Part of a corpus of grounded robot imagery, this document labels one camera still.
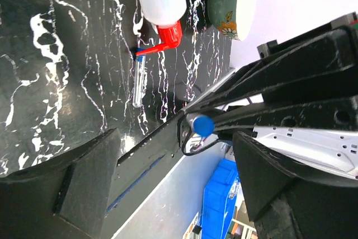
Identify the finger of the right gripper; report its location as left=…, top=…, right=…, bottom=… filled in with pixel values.
left=212, top=95, right=357, bottom=132
left=188, top=26, right=357, bottom=114

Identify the blue plastic crate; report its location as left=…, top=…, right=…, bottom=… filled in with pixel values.
left=201, top=158, right=239, bottom=239

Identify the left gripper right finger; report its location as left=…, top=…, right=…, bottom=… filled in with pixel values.
left=233, top=132, right=357, bottom=238

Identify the blue capped test tube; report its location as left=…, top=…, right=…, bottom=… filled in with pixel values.
left=132, top=54, right=146, bottom=108
left=186, top=113, right=215, bottom=137

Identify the cream floral bowl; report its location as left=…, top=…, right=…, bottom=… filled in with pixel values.
left=208, top=0, right=257, bottom=41

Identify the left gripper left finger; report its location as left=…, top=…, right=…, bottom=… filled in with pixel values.
left=1, top=129, right=120, bottom=238

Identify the white wash bottle red cap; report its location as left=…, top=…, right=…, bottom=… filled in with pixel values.
left=136, top=0, right=187, bottom=56

